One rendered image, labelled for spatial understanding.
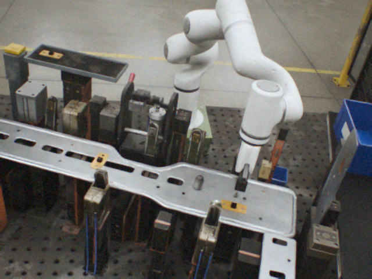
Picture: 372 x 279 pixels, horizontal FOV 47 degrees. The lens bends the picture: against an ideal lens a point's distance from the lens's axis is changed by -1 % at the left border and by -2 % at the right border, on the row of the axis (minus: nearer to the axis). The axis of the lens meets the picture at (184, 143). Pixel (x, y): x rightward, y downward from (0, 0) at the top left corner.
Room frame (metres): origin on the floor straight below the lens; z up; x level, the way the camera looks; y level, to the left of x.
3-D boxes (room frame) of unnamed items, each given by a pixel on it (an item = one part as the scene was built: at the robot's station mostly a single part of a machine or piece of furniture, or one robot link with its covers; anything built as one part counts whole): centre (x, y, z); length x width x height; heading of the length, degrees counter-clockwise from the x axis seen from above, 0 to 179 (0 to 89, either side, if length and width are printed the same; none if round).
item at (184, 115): (1.27, 0.02, 0.91); 0.07 x 0.05 x 0.42; 173
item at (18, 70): (1.48, 0.71, 0.92); 0.08 x 0.08 x 0.44; 83
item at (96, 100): (1.31, 0.34, 0.90); 0.05 x 0.05 x 0.40; 83
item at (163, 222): (0.88, 0.02, 0.84); 0.11 x 0.08 x 0.29; 173
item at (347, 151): (0.98, -0.45, 1.17); 0.12 x 0.01 x 0.34; 173
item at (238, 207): (0.97, -0.19, 1.01); 0.08 x 0.04 x 0.01; 83
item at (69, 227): (1.09, 0.35, 0.84); 0.17 x 0.06 x 0.29; 173
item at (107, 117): (1.28, 0.28, 0.89); 0.13 x 0.11 x 0.38; 173
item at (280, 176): (1.44, -0.41, 0.74); 0.11 x 0.10 x 0.09; 83
